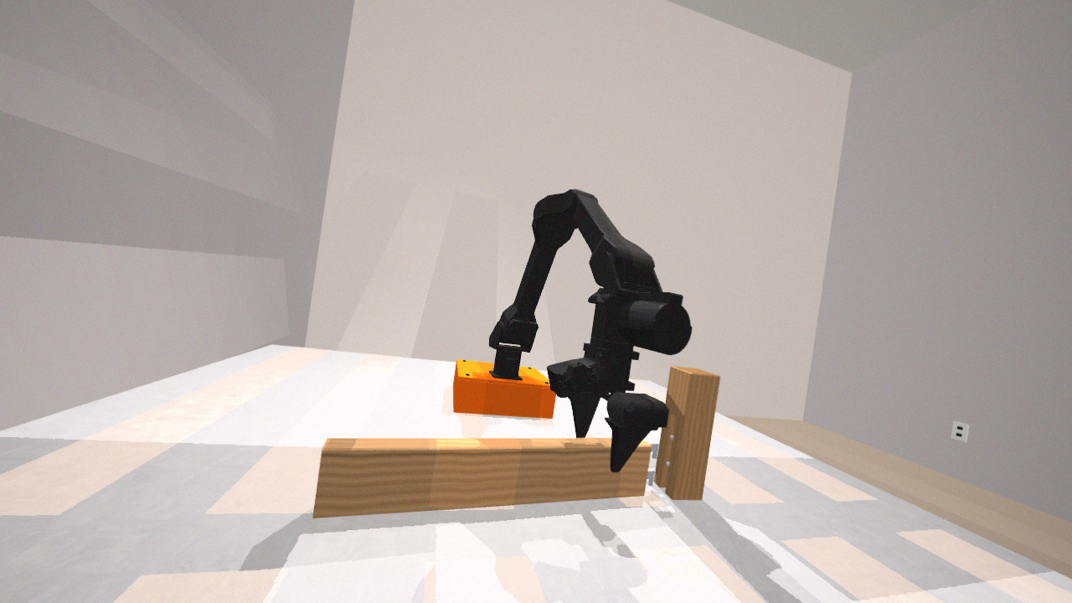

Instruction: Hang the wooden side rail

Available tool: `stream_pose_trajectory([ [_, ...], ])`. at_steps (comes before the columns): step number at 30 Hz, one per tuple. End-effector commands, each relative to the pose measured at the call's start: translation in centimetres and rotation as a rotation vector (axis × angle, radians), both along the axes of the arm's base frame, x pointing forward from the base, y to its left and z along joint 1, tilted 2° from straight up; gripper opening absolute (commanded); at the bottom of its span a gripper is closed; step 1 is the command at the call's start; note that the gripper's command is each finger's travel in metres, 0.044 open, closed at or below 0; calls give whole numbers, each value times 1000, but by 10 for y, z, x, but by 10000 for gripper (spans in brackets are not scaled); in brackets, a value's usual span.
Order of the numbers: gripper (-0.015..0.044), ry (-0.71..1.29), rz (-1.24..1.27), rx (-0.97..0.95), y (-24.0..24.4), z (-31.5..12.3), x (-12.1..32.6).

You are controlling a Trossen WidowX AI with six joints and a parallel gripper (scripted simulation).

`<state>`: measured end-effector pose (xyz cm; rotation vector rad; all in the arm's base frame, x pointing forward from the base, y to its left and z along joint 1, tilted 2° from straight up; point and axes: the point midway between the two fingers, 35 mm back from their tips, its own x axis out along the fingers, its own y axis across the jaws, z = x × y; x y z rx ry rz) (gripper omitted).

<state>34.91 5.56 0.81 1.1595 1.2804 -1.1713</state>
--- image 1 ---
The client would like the wooden side rail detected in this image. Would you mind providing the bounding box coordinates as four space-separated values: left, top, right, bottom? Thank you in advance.
312 438 659 518

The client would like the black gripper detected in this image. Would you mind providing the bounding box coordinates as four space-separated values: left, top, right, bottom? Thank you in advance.
568 337 669 472

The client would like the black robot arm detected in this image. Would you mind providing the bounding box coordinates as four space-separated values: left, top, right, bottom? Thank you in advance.
489 189 693 398

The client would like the wooden post with slot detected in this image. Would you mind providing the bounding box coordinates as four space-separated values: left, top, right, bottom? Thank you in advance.
653 366 720 500

